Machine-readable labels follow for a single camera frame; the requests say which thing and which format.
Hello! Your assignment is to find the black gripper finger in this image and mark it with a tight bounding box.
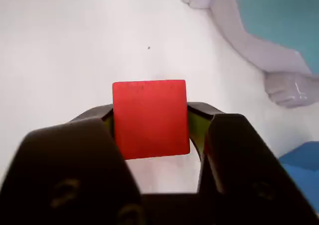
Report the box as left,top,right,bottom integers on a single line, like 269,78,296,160
186,102,319,225
0,104,148,225

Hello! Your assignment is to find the blue lego block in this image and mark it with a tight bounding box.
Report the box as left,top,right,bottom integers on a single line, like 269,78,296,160
278,140,319,212

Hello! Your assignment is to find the red lego block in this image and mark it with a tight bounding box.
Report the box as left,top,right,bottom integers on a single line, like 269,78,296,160
112,79,191,160

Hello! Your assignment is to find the teal whale-shaped bin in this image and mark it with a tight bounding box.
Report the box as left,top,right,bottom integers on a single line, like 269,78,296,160
177,0,319,109

